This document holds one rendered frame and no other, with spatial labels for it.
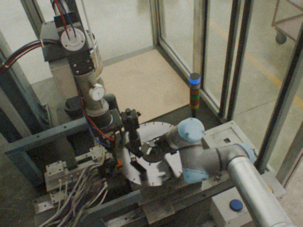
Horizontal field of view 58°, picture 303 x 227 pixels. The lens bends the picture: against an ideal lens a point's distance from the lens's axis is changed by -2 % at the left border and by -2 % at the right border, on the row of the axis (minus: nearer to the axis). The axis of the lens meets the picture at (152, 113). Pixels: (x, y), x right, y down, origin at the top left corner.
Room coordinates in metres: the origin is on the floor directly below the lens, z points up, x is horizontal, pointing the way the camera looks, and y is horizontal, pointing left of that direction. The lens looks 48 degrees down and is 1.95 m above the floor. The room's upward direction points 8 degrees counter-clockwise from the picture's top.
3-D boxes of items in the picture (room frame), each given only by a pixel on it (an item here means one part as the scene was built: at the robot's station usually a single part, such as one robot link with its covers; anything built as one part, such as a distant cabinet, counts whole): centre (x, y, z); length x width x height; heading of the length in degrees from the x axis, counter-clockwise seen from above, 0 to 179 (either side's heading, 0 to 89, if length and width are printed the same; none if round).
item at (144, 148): (0.69, 0.02, 0.96); 0.11 x 0.11 x 0.03
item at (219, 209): (0.45, -0.33, 0.82); 0.28 x 0.11 x 0.15; 106
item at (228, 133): (0.72, -0.32, 0.82); 0.18 x 0.18 x 0.15; 16
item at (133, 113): (0.64, 0.08, 1.17); 0.06 x 0.05 x 0.20; 97
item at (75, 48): (0.78, 0.22, 1.45); 0.35 x 0.07 x 0.28; 16
